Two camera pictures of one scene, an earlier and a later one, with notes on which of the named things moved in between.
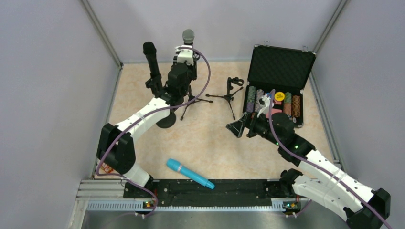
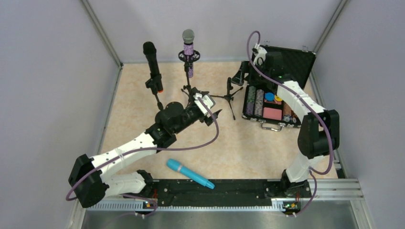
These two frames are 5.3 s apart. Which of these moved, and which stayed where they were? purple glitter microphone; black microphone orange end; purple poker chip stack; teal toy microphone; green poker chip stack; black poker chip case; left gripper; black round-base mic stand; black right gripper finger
Moved: left gripper; black right gripper finger; black round-base mic stand
Stayed: black microphone orange end; black poker chip case; purple poker chip stack; teal toy microphone; green poker chip stack; purple glitter microphone
